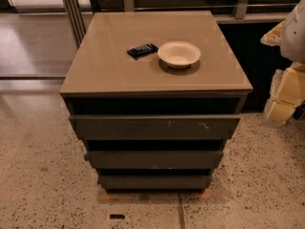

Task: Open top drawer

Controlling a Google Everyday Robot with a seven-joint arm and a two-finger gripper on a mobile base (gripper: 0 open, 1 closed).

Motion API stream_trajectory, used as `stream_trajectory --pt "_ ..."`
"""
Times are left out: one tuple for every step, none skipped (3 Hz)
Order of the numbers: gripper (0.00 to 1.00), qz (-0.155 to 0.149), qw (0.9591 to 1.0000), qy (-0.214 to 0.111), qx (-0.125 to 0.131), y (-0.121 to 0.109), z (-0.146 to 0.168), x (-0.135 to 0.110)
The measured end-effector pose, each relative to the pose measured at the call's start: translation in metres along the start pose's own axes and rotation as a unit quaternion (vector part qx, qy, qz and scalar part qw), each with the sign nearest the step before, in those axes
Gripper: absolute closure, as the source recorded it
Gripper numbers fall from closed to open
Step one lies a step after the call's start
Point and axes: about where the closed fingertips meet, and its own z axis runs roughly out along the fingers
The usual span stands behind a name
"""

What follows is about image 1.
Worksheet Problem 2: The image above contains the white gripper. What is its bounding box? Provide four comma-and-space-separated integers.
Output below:
260, 22, 305, 123

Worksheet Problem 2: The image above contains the grey top drawer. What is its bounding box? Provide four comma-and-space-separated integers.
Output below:
70, 114, 239, 140

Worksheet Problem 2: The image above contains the grey drawer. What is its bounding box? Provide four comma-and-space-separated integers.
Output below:
98, 176, 212, 190
70, 114, 239, 140
85, 151, 223, 169

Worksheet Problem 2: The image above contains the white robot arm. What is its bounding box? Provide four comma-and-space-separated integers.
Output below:
260, 0, 305, 124

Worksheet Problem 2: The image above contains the grey drawer cabinet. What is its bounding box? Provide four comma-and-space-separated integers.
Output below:
59, 10, 254, 195

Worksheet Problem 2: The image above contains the grey middle drawer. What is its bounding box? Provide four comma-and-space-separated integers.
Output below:
85, 151, 223, 169

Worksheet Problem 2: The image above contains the grey bottom drawer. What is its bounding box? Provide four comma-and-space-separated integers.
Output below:
98, 176, 212, 190

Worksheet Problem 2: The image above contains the metal railing shelf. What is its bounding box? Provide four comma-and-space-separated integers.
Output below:
87, 0, 305, 25

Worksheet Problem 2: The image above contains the white paper bowl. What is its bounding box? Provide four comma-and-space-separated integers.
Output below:
157, 41, 201, 69

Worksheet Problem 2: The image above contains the black chip bag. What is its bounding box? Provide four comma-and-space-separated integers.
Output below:
127, 43, 158, 60

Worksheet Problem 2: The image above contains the black floor marker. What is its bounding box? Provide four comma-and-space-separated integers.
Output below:
110, 214, 125, 219

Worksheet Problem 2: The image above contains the metal window frame post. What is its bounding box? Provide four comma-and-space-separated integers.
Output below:
62, 0, 86, 48

